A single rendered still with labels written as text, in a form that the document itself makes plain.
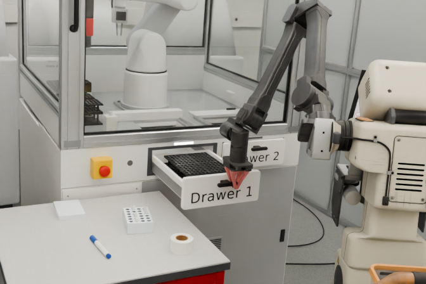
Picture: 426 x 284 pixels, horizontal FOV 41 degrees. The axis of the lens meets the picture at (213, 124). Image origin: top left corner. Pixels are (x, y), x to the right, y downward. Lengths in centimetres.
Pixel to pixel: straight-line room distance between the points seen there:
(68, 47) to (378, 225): 114
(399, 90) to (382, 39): 210
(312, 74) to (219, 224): 94
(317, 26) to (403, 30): 174
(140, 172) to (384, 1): 204
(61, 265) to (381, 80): 101
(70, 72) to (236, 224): 97
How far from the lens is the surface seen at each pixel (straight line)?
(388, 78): 159
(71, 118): 206
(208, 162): 214
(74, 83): 203
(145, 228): 188
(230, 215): 244
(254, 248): 258
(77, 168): 212
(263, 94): 187
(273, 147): 241
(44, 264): 173
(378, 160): 154
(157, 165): 215
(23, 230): 193
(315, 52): 179
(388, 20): 364
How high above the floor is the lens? 159
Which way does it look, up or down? 15 degrees down
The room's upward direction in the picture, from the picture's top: 4 degrees clockwise
